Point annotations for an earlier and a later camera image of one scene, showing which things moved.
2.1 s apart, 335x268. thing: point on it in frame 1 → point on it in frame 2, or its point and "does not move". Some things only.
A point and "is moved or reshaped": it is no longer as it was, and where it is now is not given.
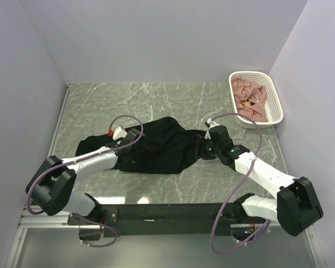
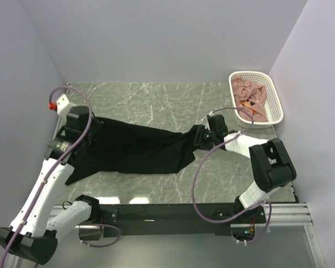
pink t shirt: [249, 99] does not move
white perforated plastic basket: [253, 93] does not move
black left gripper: [142, 149] → [96, 124]
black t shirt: [170, 147] is moved or reshaped
